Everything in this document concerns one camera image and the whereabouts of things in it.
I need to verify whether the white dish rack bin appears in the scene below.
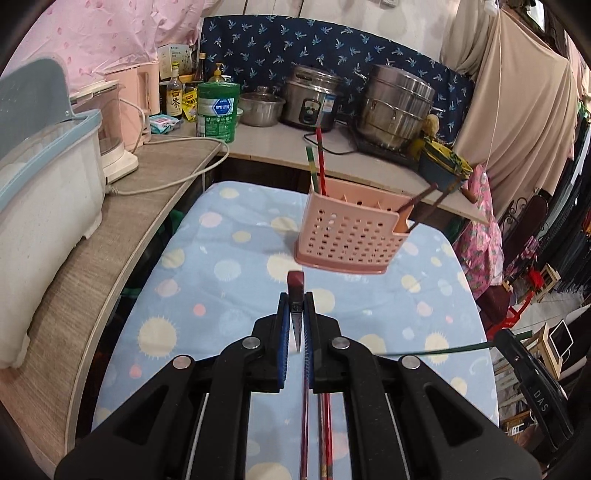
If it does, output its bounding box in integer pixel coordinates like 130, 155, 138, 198
1, 58, 106, 368

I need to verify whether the dark brown chopstick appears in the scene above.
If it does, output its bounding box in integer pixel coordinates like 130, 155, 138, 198
407, 180, 462, 234

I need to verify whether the silver rice cooker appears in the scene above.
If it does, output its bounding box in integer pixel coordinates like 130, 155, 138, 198
280, 65, 342, 132

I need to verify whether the pink perforated utensil basket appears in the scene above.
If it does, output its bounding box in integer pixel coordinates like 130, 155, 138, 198
294, 178, 412, 275

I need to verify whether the red plastic stool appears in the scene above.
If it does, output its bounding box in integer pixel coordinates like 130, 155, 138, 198
476, 268, 544, 341

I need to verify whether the steel bowl with lid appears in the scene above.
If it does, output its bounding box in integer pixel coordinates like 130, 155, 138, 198
238, 86, 286, 128

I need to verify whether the green tin can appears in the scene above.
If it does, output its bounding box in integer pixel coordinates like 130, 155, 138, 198
197, 82, 240, 144

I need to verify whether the soy sauce bottle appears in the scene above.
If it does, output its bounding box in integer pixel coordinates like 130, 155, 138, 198
166, 62, 183, 119

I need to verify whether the white power cord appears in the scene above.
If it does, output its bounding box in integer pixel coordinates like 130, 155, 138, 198
105, 96, 232, 197

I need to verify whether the green chopstick gold band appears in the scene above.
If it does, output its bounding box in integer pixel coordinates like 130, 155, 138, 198
305, 146, 322, 194

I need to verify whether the blue polka dot tablecloth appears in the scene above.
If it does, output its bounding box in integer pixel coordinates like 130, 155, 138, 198
91, 180, 501, 480

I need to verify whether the navy leaf-print backsplash cloth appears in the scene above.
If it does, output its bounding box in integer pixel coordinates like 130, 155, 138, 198
200, 15, 474, 143

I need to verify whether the dark maroon chopstick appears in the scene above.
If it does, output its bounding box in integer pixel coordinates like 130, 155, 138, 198
286, 270, 312, 480

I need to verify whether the beige hanging curtain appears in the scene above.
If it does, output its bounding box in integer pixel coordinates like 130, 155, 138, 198
441, 1, 578, 214

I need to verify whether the bright red chopstick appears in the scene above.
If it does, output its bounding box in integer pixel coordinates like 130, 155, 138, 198
315, 127, 327, 195

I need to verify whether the pink floral garment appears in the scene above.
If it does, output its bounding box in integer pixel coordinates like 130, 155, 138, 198
453, 165, 504, 300

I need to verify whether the dark burgundy chopstick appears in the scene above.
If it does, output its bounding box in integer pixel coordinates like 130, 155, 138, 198
397, 183, 438, 214

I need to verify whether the stainless steel steamer pot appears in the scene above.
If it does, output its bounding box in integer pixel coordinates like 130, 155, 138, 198
356, 64, 436, 151

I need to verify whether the wooden side counter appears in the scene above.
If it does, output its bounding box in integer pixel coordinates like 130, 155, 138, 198
1, 140, 226, 476

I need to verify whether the pink electric kettle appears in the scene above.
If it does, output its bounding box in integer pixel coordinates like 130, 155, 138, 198
105, 62, 160, 150

